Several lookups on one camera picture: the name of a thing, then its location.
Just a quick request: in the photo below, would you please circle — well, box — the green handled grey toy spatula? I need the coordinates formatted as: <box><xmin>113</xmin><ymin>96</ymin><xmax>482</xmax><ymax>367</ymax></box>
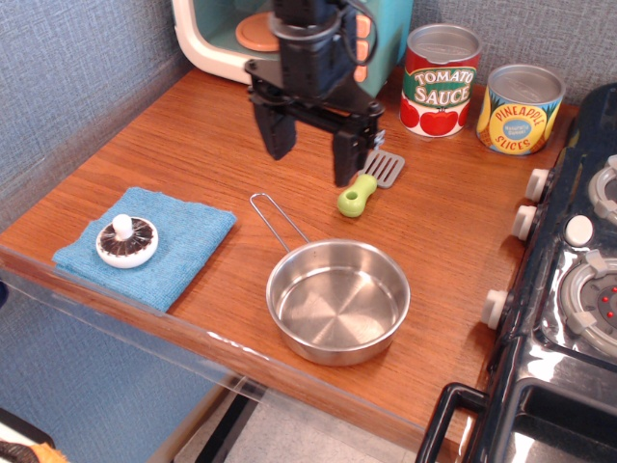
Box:
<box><xmin>337</xmin><ymin>150</ymin><xmax>406</xmax><ymax>218</ymax></box>

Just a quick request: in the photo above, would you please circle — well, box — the white stove knob middle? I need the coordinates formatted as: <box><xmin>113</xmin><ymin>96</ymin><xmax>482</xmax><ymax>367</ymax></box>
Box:
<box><xmin>511</xmin><ymin>205</ymin><xmax>537</xmax><ymax>241</ymax></box>

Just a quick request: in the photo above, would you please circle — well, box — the stainless steel pan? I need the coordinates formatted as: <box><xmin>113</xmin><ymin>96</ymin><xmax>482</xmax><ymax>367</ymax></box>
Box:
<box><xmin>249</xmin><ymin>192</ymin><xmax>412</xmax><ymax>368</ymax></box>

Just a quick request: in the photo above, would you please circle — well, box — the white stove knob lower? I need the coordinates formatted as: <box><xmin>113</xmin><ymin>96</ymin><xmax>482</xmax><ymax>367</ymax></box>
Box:
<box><xmin>481</xmin><ymin>289</ymin><xmax>509</xmax><ymax>330</ymax></box>

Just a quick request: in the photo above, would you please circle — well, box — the black toy stove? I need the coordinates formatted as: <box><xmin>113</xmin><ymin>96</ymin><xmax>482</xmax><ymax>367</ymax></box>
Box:
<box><xmin>416</xmin><ymin>84</ymin><xmax>616</xmax><ymax>462</ymax></box>

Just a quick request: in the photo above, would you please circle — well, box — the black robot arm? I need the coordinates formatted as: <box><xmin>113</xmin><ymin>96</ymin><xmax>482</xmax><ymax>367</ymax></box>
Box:
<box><xmin>245</xmin><ymin>1</ymin><xmax>384</xmax><ymax>187</ymax></box>

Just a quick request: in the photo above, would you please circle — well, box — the clear acrylic table guard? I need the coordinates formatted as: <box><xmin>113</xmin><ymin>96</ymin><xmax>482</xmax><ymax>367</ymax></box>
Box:
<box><xmin>1</xmin><ymin>249</ymin><xmax>422</xmax><ymax>462</ymax></box>

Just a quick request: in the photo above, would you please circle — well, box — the white stove knob upper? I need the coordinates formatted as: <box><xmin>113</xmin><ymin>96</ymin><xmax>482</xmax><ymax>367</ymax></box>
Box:
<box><xmin>524</xmin><ymin>169</ymin><xmax>550</xmax><ymax>203</ymax></box>

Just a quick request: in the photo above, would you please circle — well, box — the orange furry object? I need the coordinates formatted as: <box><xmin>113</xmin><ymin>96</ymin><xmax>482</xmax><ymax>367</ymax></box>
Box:
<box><xmin>1</xmin><ymin>441</ymin><xmax>68</xmax><ymax>463</ymax></box>

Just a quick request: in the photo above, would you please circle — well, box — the blue folded cloth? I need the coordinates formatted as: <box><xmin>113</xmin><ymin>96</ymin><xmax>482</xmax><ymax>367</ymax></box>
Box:
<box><xmin>53</xmin><ymin>187</ymin><xmax>236</xmax><ymax>313</ymax></box>

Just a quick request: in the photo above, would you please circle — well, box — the pineapple slices can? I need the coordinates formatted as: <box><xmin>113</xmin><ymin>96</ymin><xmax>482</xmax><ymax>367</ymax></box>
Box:
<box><xmin>476</xmin><ymin>64</ymin><xmax>566</xmax><ymax>156</ymax></box>

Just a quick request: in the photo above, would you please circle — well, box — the white toy mushroom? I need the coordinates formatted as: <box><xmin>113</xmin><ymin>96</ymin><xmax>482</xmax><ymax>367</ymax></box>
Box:
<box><xmin>95</xmin><ymin>214</ymin><xmax>159</xmax><ymax>269</ymax></box>

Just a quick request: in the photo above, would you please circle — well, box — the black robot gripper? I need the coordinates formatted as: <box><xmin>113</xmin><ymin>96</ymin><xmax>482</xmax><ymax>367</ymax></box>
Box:
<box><xmin>245</xmin><ymin>14</ymin><xmax>384</xmax><ymax>187</ymax></box>

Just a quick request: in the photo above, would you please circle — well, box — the white stove knob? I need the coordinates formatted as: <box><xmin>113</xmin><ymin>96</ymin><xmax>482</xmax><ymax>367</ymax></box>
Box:
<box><xmin>481</xmin><ymin>289</ymin><xmax>509</xmax><ymax>330</ymax></box>
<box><xmin>524</xmin><ymin>169</ymin><xmax>550</xmax><ymax>203</ymax></box>
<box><xmin>511</xmin><ymin>205</ymin><xmax>537</xmax><ymax>241</ymax></box>

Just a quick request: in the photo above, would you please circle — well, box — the tomato sauce can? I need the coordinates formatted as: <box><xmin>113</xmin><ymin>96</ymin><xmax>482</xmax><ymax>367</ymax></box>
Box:
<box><xmin>399</xmin><ymin>23</ymin><xmax>482</xmax><ymax>138</ymax></box>

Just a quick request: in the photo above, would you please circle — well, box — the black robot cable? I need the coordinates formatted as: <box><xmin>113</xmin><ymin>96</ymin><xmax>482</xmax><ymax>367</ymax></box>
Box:
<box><xmin>336</xmin><ymin>0</ymin><xmax>380</xmax><ymax>68</ymax></box>

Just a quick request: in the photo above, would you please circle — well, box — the toy microwave teal and peach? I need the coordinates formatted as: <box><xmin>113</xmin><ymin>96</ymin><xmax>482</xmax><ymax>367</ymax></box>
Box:
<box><xmin>173</xmin><ymin>1</ymin><xmax>414</xmax><ymax>95</ymax></box>

